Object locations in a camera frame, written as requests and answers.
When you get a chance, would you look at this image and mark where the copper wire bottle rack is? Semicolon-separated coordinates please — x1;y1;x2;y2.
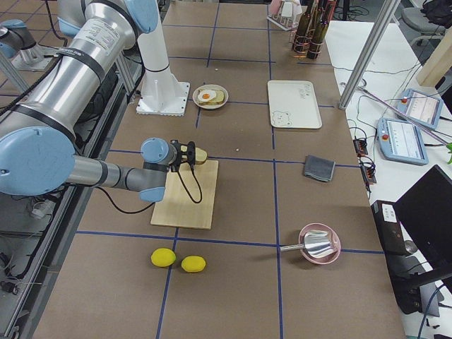
292;30;326;59

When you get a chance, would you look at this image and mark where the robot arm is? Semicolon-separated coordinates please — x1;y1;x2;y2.
1;1;167;73
1;1;196;202

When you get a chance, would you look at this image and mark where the dark wine bottle lower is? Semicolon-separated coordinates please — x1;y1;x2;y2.
307;1;336;59

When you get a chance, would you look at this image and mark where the teach pendant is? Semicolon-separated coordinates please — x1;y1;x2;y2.
398;88;444;130
377;117;429;165

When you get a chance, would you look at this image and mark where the fried egg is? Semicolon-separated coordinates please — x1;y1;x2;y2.
197;90;217;102

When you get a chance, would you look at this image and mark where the pink bowl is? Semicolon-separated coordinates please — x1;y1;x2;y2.
299;223;341;265

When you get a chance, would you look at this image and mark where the white wire dish rack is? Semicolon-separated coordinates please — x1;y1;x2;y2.
267;0;302;31

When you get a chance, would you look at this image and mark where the yellow lemon left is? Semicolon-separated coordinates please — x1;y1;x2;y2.
150;248;177;268

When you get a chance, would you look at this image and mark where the dark wine bottle upper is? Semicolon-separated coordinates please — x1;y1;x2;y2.
292;0;315;53

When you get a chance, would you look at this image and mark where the grey folded cloth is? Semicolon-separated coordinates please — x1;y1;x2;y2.
303;155;335;182

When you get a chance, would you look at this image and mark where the yellow lemon right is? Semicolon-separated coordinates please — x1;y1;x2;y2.
181;256;207;273

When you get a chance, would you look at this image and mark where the metal scoop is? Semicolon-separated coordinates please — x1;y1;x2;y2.
280;230;338;258

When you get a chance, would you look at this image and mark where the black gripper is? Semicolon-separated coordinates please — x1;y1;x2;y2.
171;140;196;172

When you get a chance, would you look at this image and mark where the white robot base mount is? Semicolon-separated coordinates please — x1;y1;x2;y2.
136;80;190;117

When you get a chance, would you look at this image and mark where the bread slice on plate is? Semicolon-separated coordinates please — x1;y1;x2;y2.
198;89;225;106

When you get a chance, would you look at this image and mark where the white cup in rack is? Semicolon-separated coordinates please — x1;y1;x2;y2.
281;0;302;20

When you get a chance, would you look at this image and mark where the black monitor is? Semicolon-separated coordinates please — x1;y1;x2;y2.
394;165;451;268

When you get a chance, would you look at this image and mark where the wooden cutting board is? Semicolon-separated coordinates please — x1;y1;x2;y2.
150;160;219;230

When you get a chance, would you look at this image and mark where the white round plate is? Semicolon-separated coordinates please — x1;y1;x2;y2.
192;84;229;109

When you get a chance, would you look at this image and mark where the cream bear tray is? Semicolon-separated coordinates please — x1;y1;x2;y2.
268;80;322;129

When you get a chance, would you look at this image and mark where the pink cup in rack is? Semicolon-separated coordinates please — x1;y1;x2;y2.
269;0;282;15

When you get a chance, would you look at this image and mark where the aluminium frame post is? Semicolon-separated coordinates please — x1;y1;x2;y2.
338;0;400;110

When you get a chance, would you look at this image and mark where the teach pendant far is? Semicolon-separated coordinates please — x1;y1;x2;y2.
398;88;444;130

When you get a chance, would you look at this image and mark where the yellow lemon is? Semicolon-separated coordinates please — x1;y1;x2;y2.
150;248;177;268
181;256;207;273

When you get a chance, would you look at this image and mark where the teach pendant near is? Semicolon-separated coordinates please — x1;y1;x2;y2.
377;117;429;165

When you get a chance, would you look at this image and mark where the dark wine bottle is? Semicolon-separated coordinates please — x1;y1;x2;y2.
292;0;315;53
307;1;336;59

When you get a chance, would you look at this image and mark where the bread slice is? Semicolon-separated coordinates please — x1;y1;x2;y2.
198;89;225;106
195;147;208;165

